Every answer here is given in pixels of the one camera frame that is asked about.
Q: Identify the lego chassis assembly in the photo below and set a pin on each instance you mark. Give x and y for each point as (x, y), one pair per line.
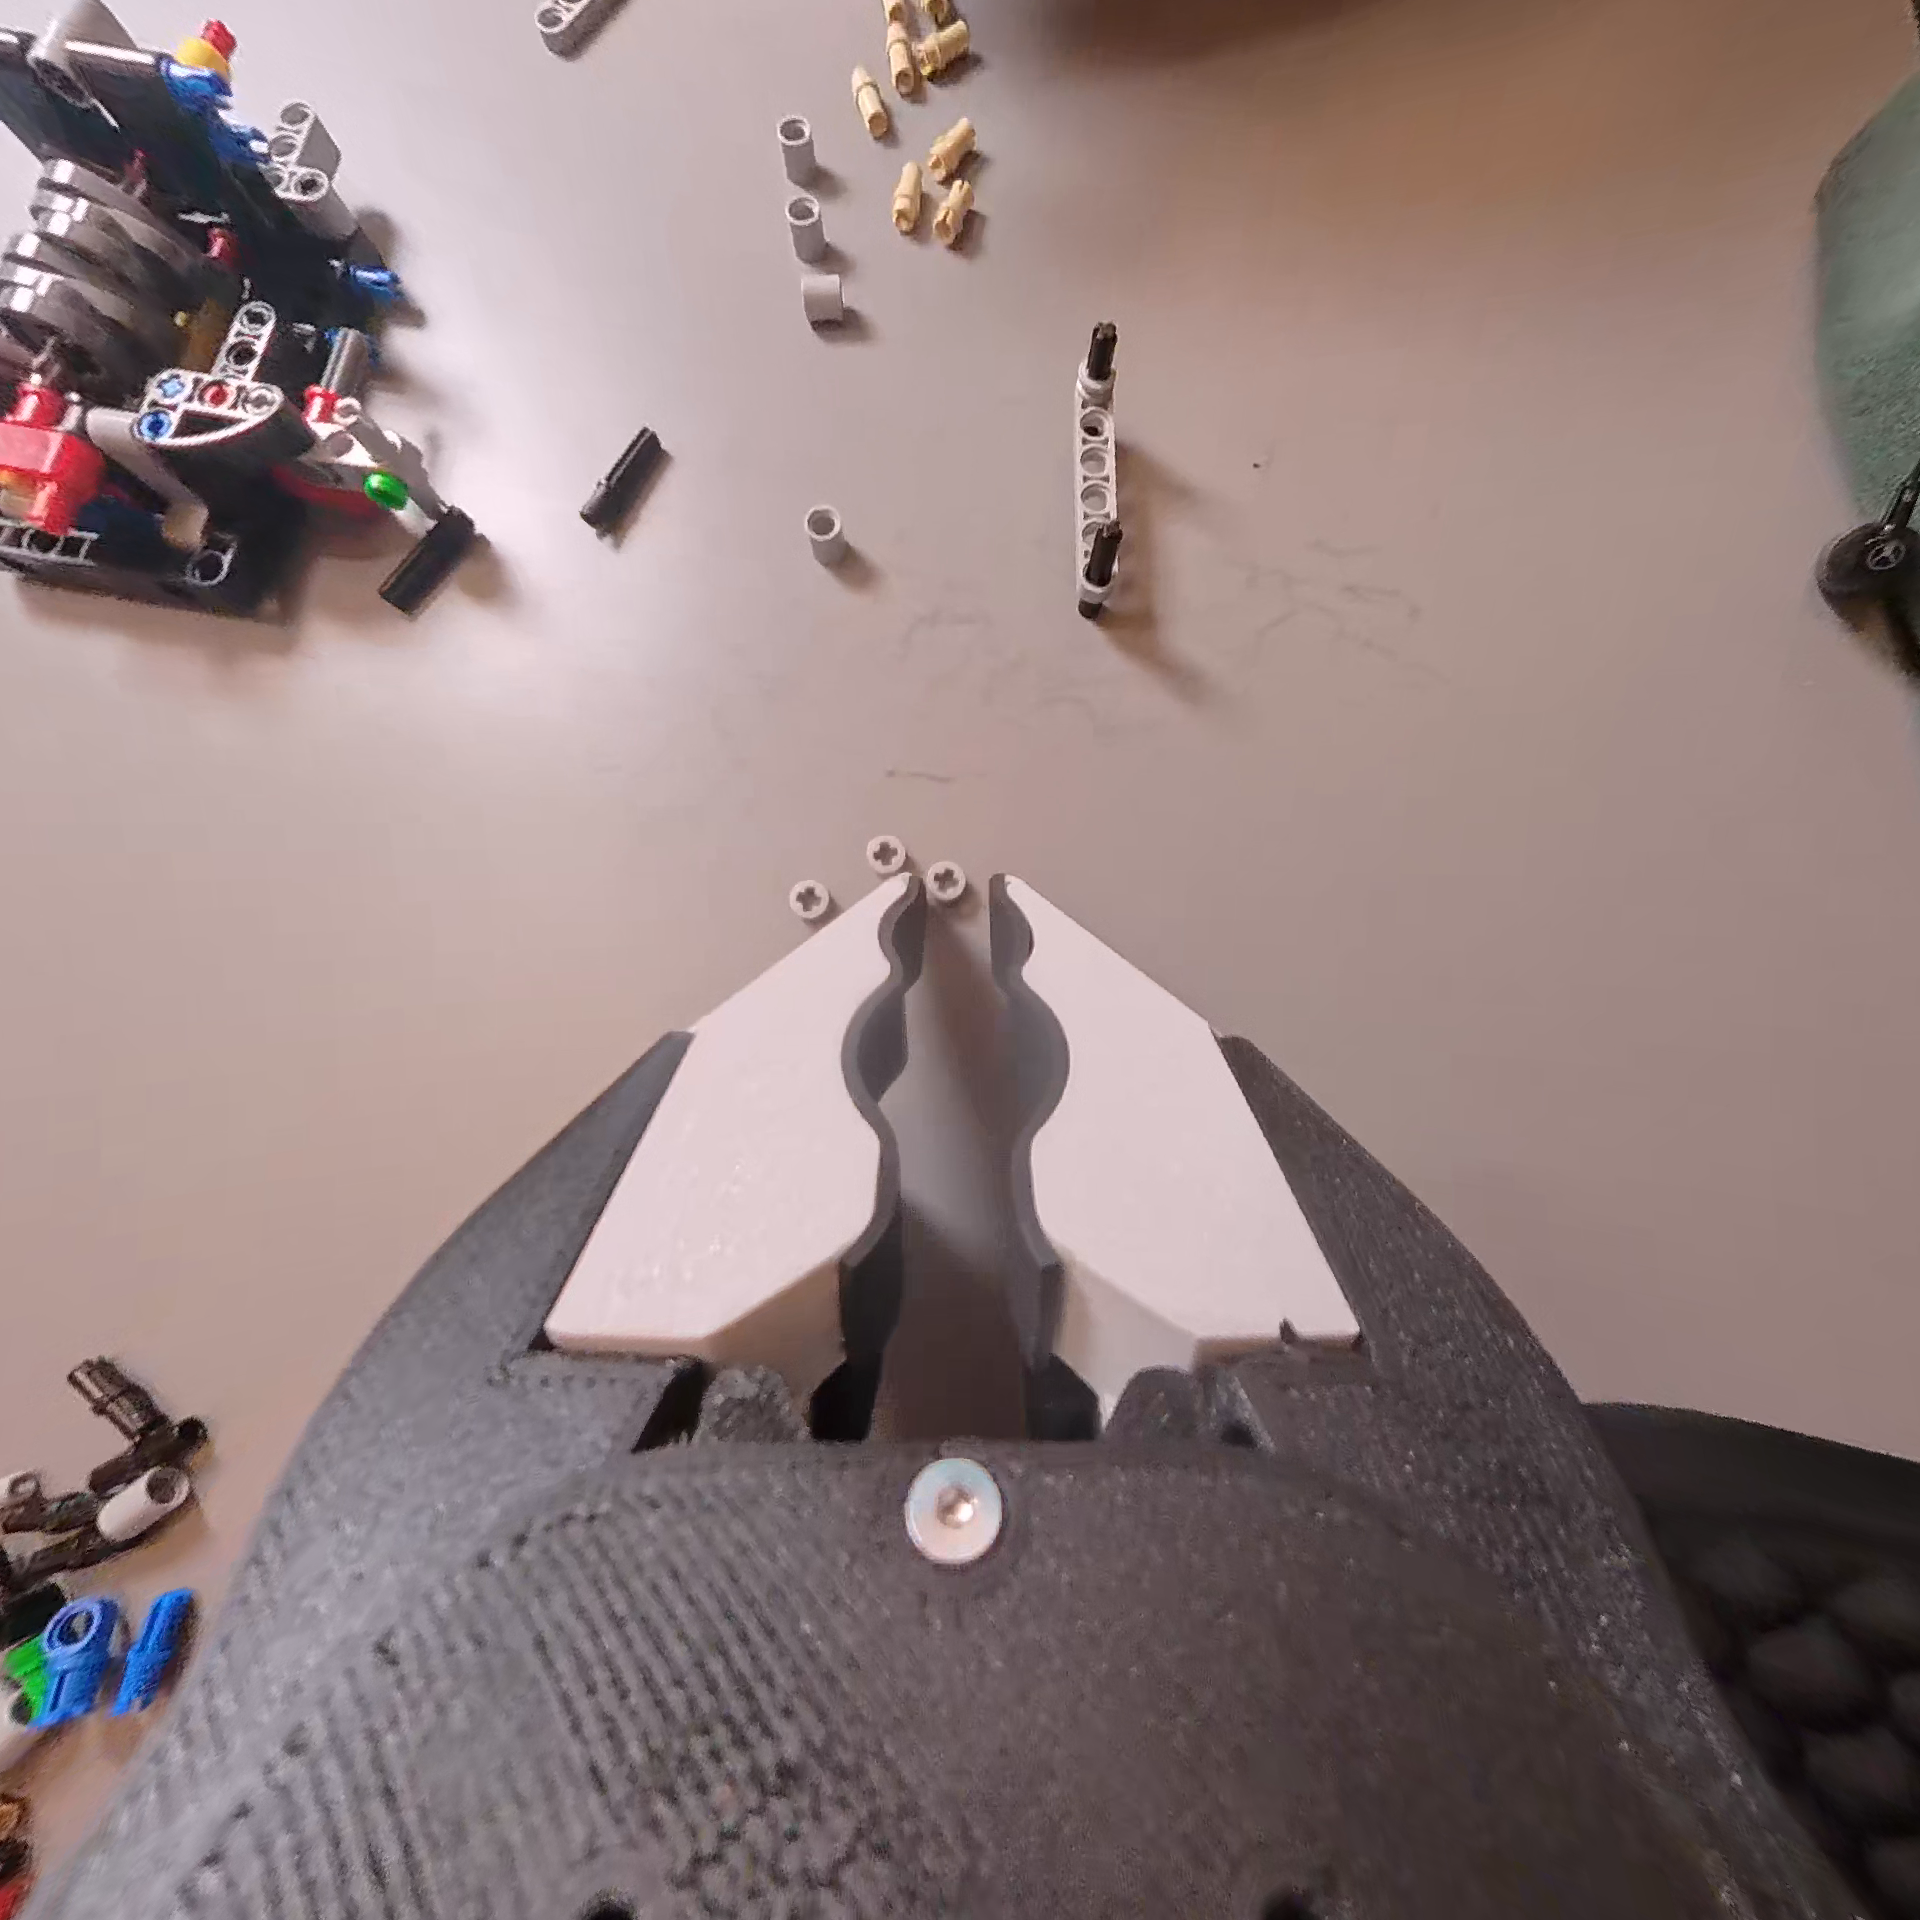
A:
(137, 270)

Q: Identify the grey lego beam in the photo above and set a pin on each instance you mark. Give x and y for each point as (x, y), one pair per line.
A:
(1098, 450)
(577, 17)

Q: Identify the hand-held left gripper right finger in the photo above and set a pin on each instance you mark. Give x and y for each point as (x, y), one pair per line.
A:
(1184, 1200)

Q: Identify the pile of mixed lego pins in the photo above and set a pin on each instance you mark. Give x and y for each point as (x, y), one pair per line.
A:
(91, 1633)

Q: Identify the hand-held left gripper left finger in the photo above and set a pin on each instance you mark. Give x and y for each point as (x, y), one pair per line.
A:
(721, 1200)

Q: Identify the pile of tan lego pins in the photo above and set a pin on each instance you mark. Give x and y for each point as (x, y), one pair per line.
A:
(906, 201)

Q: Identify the three grey bushings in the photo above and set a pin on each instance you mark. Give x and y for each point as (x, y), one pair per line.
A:
(803, 228)

